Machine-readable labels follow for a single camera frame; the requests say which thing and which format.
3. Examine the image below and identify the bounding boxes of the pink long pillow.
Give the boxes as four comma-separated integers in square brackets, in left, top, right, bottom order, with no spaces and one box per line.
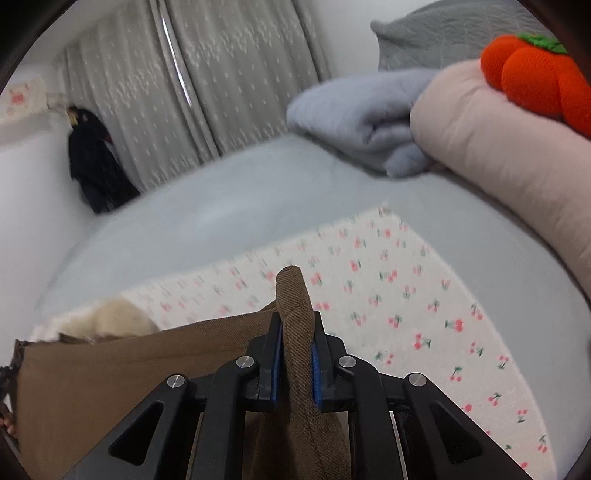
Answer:
[410,60,591,301]

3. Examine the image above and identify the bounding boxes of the orange pumpkin plush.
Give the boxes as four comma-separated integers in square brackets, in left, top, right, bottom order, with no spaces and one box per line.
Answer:
[480,32,591,139]

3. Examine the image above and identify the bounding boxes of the brown coat with fur collar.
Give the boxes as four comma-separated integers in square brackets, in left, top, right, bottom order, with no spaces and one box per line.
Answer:
[11,265,365,480]

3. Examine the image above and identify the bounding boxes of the bed with light blue sheet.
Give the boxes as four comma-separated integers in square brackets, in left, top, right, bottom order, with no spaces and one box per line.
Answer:
[34,134,591,365]

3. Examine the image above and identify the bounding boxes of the folded grey-blue blanket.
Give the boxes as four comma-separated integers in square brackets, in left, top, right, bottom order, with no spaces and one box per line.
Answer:
[286,69,446,180]

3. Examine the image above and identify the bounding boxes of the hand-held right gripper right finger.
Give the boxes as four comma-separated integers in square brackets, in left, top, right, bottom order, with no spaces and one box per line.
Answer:
[311,311,532,480]

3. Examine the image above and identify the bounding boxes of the cherry print sheet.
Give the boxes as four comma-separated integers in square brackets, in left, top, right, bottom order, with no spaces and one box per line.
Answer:
[32,205,561,480]

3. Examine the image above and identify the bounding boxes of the floral printed cloth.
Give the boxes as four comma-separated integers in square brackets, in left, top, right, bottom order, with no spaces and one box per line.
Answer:
[0,78,49,134]

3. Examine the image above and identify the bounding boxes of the grey quilted pillow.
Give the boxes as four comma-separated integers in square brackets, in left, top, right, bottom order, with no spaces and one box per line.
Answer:
[370,0,555,72]

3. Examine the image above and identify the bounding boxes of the dark hanging clothes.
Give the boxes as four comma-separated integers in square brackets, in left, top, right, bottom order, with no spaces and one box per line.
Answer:
[67,105,141,215]

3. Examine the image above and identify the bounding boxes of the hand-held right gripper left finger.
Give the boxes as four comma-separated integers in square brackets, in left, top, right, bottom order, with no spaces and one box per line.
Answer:
[65,311,283,480]

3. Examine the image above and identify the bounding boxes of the grey patterned curtain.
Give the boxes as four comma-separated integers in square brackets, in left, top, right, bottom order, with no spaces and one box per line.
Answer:
[55,0,333,192]

